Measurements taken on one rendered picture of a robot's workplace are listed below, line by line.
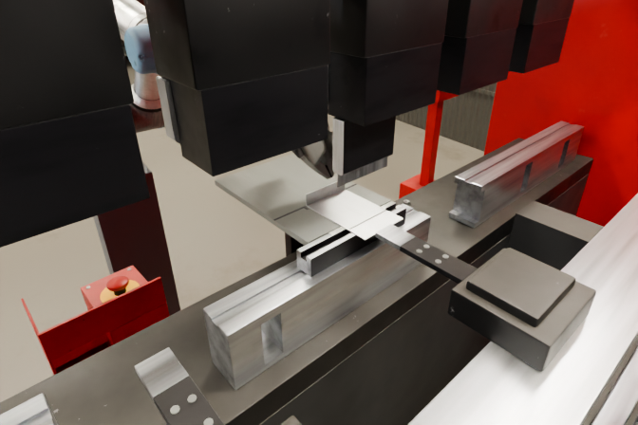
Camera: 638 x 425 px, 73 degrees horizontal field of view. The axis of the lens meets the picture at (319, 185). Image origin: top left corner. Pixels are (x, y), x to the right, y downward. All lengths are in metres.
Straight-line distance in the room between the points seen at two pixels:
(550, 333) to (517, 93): 1.00
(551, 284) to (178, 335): 0.49
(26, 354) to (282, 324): 1.64
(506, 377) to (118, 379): 0.46
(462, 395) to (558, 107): 1.03
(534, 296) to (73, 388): 0.56
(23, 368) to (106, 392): 1.44
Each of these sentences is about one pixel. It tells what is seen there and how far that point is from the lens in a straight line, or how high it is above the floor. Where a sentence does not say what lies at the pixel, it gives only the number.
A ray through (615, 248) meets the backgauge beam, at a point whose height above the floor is 0.98.
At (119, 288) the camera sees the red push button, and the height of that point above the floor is 0.80.
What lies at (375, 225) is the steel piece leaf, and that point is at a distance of 0.64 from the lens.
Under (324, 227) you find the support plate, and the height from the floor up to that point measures 1.00.
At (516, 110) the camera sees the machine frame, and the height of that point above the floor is 0.95.
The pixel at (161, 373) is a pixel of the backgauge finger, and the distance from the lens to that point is 0.47.
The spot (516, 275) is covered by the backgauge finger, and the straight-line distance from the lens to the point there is 0.54.
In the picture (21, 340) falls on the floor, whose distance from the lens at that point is 2.21.
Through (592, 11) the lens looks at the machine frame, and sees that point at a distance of 1.32.
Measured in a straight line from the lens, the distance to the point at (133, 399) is 0.63.
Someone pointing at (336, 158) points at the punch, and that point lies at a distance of 0.56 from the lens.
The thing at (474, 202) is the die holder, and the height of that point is 0.92.
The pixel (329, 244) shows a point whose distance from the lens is 0.60.
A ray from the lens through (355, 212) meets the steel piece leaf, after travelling 0.67.
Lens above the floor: 1.35
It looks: 27 degrees down
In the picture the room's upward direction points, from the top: 1 degrees counter-clockwise
